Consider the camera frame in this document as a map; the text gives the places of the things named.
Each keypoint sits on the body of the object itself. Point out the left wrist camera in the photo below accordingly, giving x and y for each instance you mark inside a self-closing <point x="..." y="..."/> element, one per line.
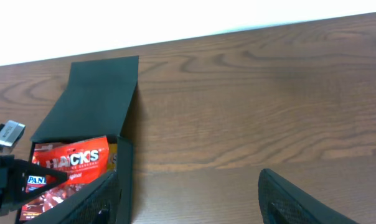
<point x="10" y="134"/>

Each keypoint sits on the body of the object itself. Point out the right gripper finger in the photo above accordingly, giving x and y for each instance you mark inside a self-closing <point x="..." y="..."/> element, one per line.
<point x="281" y="201"/>

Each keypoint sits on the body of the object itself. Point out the red Hacks candy bag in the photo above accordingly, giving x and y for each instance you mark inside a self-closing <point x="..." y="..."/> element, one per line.
<point x="83" y="161"/>

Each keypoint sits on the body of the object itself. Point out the dark green box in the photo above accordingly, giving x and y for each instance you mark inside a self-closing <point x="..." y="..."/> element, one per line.
<point x="96" y="103"/>

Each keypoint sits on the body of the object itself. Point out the red Hello Panda box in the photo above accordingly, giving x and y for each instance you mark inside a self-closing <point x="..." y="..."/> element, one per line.
<point x="35" y="181"/>

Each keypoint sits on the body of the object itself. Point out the yellow Hacks candy bag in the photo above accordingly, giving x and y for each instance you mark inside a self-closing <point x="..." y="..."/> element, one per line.
<point x="112" y="157"/>

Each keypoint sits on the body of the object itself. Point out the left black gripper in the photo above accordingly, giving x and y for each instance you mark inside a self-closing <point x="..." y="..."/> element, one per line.
<point x="22" y="181"/>

